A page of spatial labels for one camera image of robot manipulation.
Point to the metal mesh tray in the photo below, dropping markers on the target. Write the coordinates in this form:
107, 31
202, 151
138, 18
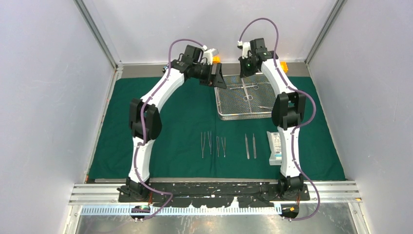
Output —
230, 103

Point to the green surgical cloth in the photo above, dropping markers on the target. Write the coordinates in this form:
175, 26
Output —
192, 110

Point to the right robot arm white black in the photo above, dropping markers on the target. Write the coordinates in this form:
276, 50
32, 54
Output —
287, 113

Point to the yellow toy block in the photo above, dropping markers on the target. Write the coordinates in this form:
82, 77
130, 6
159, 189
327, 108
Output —
284, 66

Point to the long steel forceps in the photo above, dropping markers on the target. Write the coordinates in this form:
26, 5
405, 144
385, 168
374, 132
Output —
203, 140

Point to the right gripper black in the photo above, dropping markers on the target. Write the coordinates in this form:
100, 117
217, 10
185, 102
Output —
244, 72

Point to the steel scalpel handle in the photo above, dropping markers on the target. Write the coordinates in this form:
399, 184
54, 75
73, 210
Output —
254, 147
247, 147

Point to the surgical forceps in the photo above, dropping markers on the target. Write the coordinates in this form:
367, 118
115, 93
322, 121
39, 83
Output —
244, 86

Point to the thin steel tweezers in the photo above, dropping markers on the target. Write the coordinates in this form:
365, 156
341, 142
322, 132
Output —
223, 141

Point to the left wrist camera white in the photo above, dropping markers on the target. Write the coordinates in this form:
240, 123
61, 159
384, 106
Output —
208, 56

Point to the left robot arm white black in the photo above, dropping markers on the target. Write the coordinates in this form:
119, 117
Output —
144, 113

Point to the steel spatula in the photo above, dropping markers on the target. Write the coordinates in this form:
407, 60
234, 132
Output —
209, 133

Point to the white paper packet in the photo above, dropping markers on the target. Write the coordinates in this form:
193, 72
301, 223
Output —
274, 139

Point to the aluminium frame rail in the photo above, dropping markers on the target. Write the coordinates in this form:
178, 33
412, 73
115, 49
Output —
97, 194

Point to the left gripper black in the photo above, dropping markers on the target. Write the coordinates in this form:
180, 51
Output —
216, 80

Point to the orange toy brick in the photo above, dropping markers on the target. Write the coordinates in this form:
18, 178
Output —
216, 59

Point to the steel scissors blade pair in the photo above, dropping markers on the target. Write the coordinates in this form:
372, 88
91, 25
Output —
247, 97

